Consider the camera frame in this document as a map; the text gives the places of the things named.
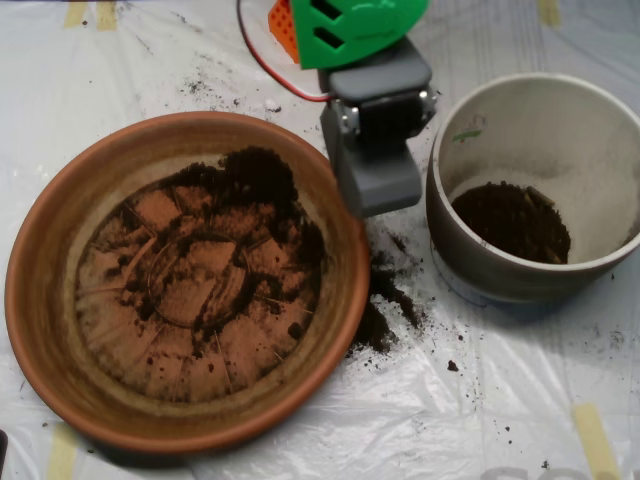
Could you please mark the beige masking tape strip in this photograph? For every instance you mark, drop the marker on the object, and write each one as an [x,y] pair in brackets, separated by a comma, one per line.
[106,17]
[595,440]
[75,15]
[549,12]
[62,455]

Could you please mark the terracotta clay saucer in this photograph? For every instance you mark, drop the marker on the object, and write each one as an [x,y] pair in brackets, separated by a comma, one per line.
[50,300]

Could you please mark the dark soil pile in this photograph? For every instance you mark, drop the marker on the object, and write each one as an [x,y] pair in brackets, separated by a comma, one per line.
[260,180]

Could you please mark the black object at edge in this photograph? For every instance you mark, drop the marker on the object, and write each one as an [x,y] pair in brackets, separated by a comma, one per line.
[3,452]

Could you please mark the white ceramic pot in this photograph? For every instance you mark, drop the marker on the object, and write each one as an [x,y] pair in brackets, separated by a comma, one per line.
[500,285]

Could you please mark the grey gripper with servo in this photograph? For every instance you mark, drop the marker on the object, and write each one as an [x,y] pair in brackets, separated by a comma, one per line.
[381,119]

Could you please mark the white plastic cover sheet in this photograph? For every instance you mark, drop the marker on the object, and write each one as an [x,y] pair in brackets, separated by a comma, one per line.
[450,425]

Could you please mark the spilled dark soil heap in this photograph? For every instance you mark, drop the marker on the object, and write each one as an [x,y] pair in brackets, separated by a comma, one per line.
[377,320]

